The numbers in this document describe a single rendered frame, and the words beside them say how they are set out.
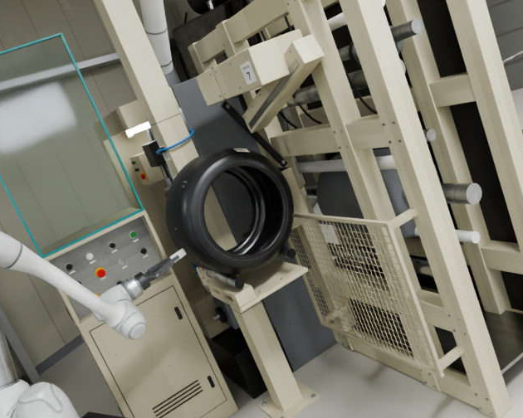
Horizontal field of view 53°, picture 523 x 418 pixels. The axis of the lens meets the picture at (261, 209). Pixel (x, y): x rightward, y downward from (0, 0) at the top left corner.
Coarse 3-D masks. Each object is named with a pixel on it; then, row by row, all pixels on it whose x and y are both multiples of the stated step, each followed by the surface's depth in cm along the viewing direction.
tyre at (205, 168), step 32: (192, 160) 238; (224, 160) 223; (256, 160) 230; (192, 192) 217; (256, 192) 260; (288, 192) 238; (192, 224) 216; (256, 224) 260; (288, 224) 238; (192, 256) 227; (224, 256) 222; (256, 256) 229
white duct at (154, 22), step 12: (144, 0) 268; (156, 0) 269; (144, 12) 274; (156, 12) 274; (144, 24) 280; (156, 24) 278; (156, 36) 283; (168, 36) 290; (156, 48) 288; (168, 48) 292; (168, 60) 296; (168, 72) 301
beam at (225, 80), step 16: (288, 32) 205; (256, 48) 198; (272, 48) 201; (224, 64) 219; (240, 64) 207; (256, 64) 199; (272, 64) 202; (208, 80) 239; (224, 80) 226; (240, 80) 213; (272, 80) 202; (208, 96) 247; (224, 96) 233
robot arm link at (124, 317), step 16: (32, 256) 186; (32, 272) 187; (48, 272) 190; (64, 288) 191; (80, 288) 193; (96, 304) 193; (112, 304) 198; (128, 304) 203; (112, 320) 197; (128, 320) 198; (144, 320) 202; (128, 336) 198
